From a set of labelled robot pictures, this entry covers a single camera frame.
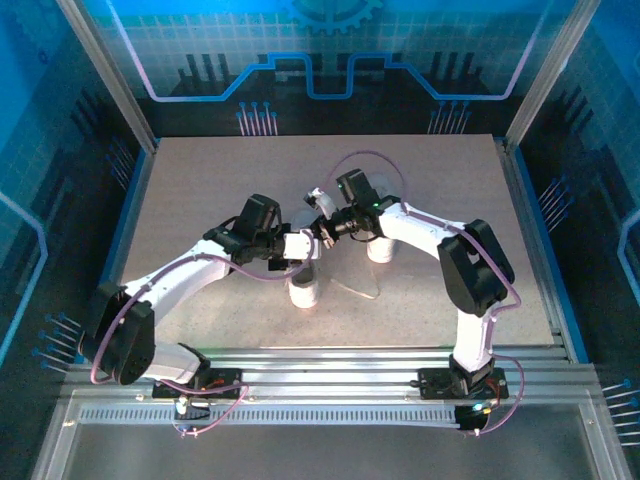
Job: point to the white sneaker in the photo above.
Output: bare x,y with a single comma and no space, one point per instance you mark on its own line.
305,295
381,252

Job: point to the white shoelace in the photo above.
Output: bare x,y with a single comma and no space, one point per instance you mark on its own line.
374,297

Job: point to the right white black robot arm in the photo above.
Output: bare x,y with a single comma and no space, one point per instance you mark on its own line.
475,270

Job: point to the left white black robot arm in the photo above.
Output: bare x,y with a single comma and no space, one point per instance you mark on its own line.
125,340

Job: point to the blue table edge strip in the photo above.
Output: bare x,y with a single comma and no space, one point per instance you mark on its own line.
539,215
129,215

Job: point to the small controller board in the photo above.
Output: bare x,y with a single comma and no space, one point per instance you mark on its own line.
192,415
472,417

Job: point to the grey metal front panel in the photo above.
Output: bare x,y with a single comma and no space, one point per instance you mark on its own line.
320,455

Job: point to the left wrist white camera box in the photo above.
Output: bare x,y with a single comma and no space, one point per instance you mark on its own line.
299,245

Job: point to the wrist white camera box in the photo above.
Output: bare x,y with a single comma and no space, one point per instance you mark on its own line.
325,202
299,245

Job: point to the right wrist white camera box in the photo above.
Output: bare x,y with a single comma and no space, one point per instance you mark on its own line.
325,202

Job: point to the aluminium front frame rail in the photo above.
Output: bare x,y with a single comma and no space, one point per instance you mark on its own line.
325,370

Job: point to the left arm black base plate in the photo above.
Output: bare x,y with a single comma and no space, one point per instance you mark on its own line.
227,391

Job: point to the aluminium side rail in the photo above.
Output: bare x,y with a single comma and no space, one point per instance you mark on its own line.
524,215

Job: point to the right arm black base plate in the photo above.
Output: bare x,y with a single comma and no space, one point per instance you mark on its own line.
432,385

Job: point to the aluminium frame post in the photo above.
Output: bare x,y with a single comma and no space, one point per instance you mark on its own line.
111,75
548,75

